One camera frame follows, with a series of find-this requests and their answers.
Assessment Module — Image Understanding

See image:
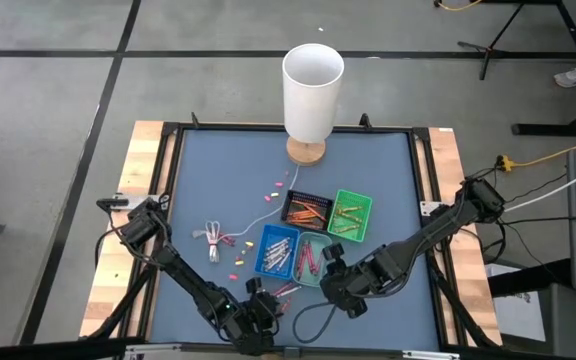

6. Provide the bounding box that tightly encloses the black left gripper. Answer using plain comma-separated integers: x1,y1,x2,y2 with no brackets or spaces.
225,276,286,357

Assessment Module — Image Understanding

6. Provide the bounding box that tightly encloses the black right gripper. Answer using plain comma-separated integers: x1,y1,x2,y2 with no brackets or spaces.
318,241,372,321

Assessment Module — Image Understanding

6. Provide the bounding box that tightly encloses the blue slotted plastic basket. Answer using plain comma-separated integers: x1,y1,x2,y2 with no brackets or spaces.
253,223,301,281

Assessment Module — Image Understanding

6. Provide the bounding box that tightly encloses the teal plastic bin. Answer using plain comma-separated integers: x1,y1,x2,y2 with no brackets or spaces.
291,230,334,289

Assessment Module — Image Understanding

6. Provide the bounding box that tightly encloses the white lamp cord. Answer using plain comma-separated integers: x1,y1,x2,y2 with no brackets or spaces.
191,164,301,264

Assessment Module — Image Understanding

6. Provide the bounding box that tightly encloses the white shade wooden base lamp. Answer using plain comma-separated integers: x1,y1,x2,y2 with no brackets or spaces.
281,43,345,167

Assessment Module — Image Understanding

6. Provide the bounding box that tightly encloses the green slotted plastic basket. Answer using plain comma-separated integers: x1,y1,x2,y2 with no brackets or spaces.
327,188,374,244

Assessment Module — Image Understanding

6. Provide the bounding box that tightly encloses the black slotted plastic basket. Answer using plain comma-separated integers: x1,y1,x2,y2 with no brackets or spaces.
280,189,335,232

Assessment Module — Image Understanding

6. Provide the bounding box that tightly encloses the white box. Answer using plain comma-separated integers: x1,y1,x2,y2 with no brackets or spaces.
485,263,548,342

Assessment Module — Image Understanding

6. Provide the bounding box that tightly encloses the black desk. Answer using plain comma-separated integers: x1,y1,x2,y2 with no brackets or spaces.
456,0,576,137

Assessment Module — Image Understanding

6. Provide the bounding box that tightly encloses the silver aluminium bracket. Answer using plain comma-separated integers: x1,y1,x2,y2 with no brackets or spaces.
123,342,183,358
401,349,463,360

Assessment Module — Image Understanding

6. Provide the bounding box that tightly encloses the black metal table frame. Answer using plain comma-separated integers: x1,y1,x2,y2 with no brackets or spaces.
78,112,504,360

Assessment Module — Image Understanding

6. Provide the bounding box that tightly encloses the yellow extension cord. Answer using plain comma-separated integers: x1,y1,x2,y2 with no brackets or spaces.
496,132,576,172

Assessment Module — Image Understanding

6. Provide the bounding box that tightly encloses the white cable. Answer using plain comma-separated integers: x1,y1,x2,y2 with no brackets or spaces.
504,157,576,213

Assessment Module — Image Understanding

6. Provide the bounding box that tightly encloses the yellow cable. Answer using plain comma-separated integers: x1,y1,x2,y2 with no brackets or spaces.
434,0,484,12

